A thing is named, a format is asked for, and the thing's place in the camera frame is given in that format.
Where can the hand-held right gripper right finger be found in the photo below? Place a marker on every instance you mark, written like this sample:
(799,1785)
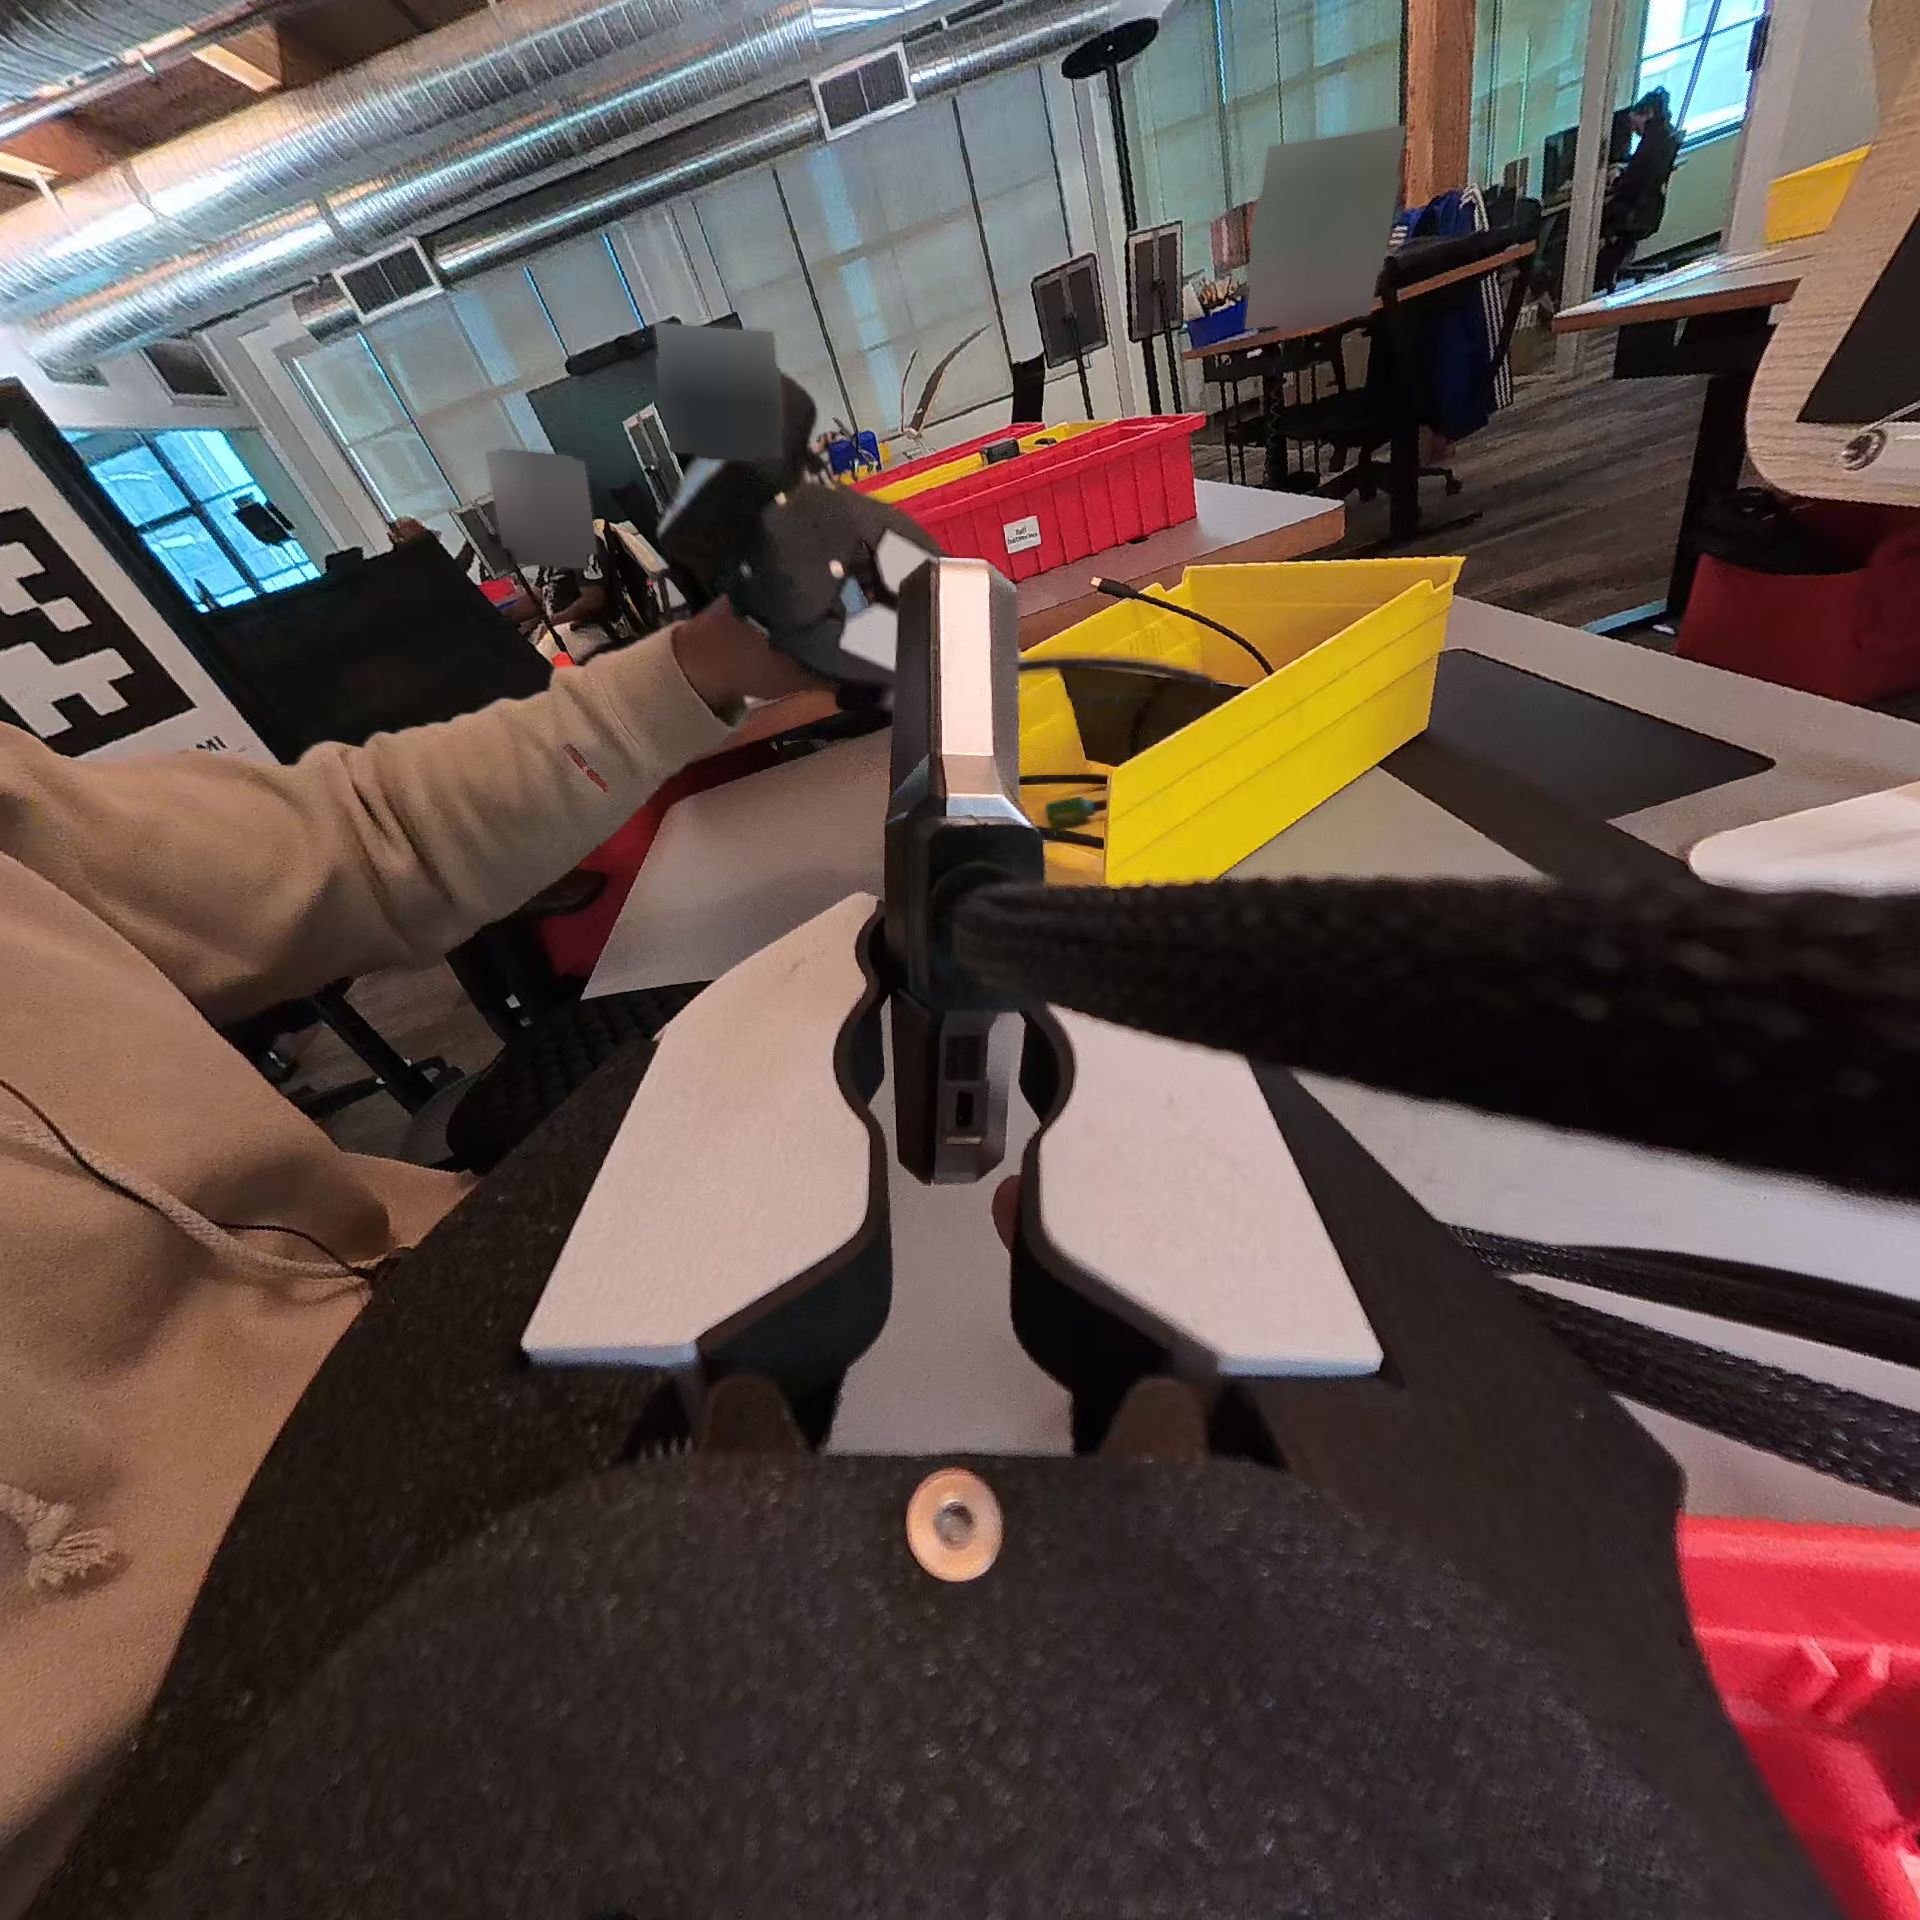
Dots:
(1201,1231)

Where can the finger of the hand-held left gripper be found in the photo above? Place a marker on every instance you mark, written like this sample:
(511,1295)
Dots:
(905,563)
(870,645)

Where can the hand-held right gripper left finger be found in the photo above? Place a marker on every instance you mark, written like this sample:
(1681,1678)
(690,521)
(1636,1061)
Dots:
(720,1170)

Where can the yellow plastic bin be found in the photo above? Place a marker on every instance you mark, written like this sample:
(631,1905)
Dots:
(1275,720)
(961,458)
(1814,195)

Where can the red plastic bin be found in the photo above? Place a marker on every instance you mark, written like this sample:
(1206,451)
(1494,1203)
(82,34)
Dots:
(1814,1724)

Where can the person's left forearm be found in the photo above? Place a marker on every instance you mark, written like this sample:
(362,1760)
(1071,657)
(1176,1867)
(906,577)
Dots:
(374,841)

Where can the person's left hand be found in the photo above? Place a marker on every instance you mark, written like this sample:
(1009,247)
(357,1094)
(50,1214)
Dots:
(764,661)

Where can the long red bin white label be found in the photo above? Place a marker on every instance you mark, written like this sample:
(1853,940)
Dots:
(1051,495)

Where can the black chair armrest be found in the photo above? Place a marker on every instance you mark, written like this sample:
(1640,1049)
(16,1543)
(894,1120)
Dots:
(570,1065)

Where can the black bin divider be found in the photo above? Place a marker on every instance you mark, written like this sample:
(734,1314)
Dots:
(1141,712)

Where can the black tablet on pole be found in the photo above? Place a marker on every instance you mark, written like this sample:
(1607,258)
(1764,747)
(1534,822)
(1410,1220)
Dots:
(1155,278)
(1069,309)

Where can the black monitor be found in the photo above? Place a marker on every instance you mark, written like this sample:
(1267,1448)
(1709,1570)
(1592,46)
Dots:
(374,645)

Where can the rectangular air vent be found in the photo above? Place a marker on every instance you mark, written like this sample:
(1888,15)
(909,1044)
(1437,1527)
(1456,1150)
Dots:
(866,91)
(386,278)

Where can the black floor lamp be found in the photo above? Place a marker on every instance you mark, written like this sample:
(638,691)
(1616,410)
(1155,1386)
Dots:
(1111,44)

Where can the person's beige hoodie torso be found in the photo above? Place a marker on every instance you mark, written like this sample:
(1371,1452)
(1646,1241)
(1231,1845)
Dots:
(150,1274)

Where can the framed marker sign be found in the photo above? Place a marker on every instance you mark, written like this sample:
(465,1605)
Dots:
(74,645)

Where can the wooden desk black legs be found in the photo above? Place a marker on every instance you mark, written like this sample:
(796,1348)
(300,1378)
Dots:
(1681,300)

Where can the black board wooden edge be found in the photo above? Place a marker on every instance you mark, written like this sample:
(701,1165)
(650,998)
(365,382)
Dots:
(1844,300)

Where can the silver air duct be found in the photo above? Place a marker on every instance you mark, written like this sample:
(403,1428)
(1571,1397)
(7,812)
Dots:
(450,135)

